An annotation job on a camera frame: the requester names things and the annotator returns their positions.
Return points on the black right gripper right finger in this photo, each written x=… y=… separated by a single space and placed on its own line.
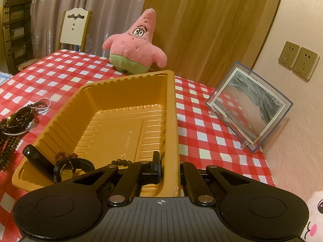
x=194 y=185

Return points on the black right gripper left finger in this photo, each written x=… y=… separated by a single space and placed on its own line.
x=131 y=180

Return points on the red white checkered tablecloth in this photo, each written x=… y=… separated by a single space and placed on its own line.
x=203 y=139

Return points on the black wristwatch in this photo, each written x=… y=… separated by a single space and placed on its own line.
x=64 y=168

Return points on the framed sand art picture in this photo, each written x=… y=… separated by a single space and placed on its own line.
x=248 y=105

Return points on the white plush toy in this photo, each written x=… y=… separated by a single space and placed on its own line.
x=313 y=230

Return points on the pink starfish plush toy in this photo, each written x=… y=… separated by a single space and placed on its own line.
x=132 y=51

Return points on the wooden stool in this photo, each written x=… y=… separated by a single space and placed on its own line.
x=27 y=63

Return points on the brown curtain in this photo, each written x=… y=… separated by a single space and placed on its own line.
x=203 y=38

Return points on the white wooden chair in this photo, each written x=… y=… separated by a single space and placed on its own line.
x=74 y=28

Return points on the blue white patterned bedsheet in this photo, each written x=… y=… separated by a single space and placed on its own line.
x=4 y=77

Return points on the dark folding rack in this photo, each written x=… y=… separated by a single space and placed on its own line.
x=16 y=18

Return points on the gold wall socket left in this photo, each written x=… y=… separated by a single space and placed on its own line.
x=289 y=54

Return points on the gold wall socket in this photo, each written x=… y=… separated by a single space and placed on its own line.
x=305 y=63
x=289 y=54

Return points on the gold wall socket right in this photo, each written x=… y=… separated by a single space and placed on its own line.
x=305 y=63

